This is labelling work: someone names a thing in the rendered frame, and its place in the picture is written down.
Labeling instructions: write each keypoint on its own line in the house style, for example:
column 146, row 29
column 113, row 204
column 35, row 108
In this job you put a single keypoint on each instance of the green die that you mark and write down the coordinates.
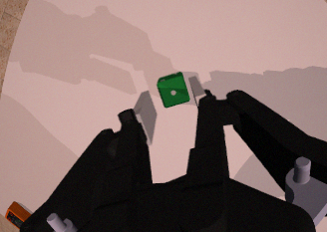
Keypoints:
column 172, row 89

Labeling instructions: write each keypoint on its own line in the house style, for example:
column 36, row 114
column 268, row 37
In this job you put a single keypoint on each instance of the orange pocket multimeter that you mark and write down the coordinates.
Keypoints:
column 16, row 214

